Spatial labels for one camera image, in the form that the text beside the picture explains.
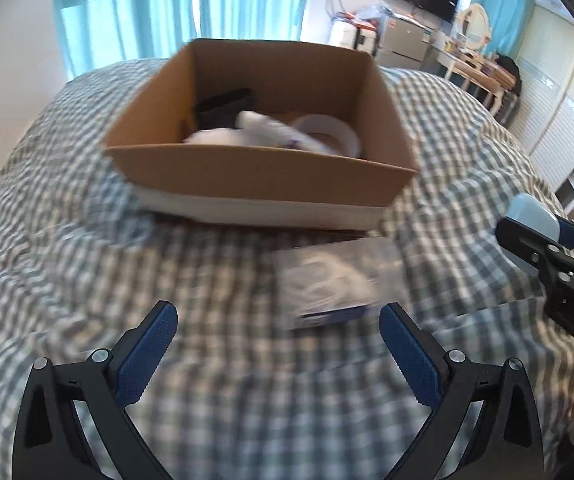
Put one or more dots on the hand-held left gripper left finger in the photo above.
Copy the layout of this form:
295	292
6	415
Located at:
144	360

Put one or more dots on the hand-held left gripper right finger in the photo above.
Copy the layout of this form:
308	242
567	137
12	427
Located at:
412	360

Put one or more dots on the white dressing table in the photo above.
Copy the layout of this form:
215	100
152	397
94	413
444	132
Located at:
472	67

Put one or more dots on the oval white mirror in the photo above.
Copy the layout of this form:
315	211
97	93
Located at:
474	27

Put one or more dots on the cardboard box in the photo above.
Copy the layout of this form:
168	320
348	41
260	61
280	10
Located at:
267	175

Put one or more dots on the grey cabinet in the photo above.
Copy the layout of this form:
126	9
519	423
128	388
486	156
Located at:
402	42

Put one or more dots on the clear plastic bag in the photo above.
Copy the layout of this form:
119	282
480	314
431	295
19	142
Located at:
372	12

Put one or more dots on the black cloth item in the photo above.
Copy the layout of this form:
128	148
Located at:
217	110

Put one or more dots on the clear plastic packet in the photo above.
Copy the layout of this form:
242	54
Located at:
327	285

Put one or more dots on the white suitcase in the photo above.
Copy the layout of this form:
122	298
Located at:
347	35

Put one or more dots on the teal curtain beside wardrobe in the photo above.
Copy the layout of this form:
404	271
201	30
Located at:
504	5

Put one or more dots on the white cream tube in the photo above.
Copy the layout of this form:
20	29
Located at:
532	210

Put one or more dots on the beige tape roll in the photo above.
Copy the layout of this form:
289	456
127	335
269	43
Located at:
349	140

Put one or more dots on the black bag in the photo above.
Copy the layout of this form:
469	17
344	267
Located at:
509	72

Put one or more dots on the wide teal curtain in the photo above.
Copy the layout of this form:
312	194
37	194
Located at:
127	15

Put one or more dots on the narrow teal curtain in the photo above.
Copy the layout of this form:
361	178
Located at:
252	0

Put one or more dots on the white louvered wardrobe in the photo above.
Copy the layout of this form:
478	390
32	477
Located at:
557	90

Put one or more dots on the grey checked blanket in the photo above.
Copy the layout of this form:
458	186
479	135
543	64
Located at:
117	270

